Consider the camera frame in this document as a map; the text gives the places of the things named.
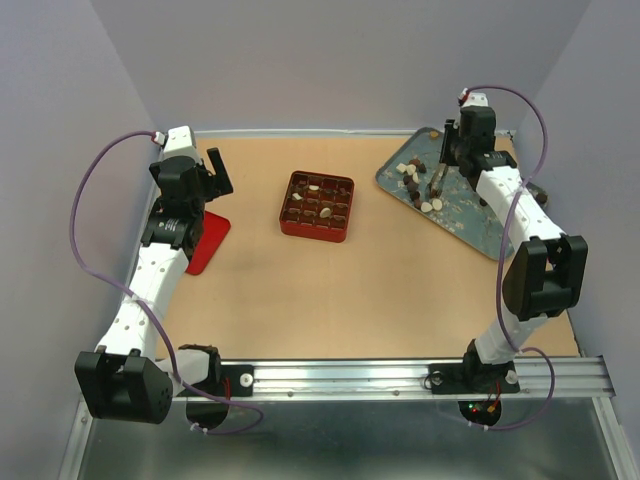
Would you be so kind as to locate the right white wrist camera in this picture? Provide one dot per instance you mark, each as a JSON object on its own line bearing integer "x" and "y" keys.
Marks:
{"x": 470, "y": 98}

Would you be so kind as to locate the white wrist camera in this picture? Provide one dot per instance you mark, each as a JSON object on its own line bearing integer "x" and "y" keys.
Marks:
{"x": 180, "y": 141}
{"x": 470, "y": 98}

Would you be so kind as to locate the blue floral tray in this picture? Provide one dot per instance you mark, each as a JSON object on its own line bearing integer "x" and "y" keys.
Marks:
{"x": 473, "y": 210}

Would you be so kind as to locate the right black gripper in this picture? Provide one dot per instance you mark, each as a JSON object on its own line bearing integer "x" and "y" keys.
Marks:
{"x": 451, "y": 132}

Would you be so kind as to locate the metal tongs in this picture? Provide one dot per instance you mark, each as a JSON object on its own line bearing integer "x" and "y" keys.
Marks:
{"x": 435, "y": 185}

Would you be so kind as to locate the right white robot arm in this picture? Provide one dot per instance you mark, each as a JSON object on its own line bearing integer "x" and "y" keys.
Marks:
{"x": 543, "y": 279}

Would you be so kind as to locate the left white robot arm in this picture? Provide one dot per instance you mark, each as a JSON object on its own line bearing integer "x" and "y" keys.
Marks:
{"x": 120, "y": 379}

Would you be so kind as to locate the red chocolate box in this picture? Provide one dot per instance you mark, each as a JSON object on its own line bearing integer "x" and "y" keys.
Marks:
{"x": 301, "y": 218}

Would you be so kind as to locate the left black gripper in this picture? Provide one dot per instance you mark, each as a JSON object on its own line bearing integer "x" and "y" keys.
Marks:
{"x": 218, "y": 184}

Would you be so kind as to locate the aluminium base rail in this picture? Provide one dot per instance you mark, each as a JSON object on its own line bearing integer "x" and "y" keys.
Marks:
{"x": 412, "y": 380}

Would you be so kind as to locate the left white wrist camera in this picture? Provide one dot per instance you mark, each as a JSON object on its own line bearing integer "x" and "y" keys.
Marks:
{"x": 180, "y": 141}

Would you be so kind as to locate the white cone chocolate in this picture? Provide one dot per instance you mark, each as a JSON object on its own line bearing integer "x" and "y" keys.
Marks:
{"x": 411, "y": 172}

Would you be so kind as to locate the red box lid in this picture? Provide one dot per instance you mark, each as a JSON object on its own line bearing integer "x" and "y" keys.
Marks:
{"x": 215, "y": 231}

